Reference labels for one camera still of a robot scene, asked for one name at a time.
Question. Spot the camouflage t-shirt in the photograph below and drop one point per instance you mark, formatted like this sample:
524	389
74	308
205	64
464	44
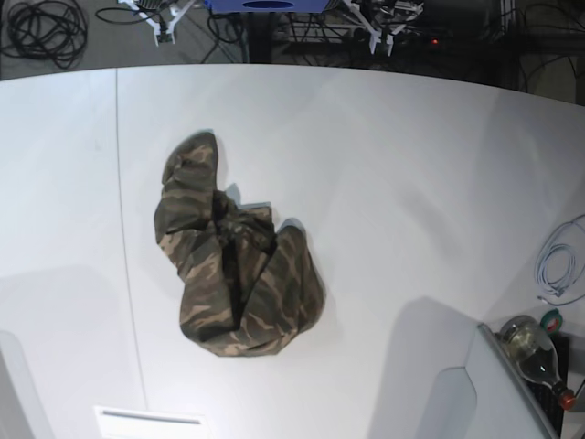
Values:
249	289

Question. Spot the black power strip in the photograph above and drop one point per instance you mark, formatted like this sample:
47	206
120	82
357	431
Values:
405	36

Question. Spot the clear plastic bottle red cap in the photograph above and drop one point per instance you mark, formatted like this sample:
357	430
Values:
534	355

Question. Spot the green tape roll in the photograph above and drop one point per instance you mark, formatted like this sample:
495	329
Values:
552	321

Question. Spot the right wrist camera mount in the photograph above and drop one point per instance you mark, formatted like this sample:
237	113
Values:
161	16

